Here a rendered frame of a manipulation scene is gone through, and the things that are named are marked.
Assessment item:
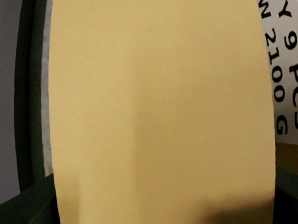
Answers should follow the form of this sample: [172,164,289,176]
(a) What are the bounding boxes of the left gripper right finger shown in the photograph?
[273,166,298,224]

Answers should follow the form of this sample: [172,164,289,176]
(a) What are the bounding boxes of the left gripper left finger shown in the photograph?
[0,173,61,224]

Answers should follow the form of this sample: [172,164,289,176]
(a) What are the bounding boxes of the brown cardboard carton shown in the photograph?
[49,0,275,224]
[256,0,298,175]

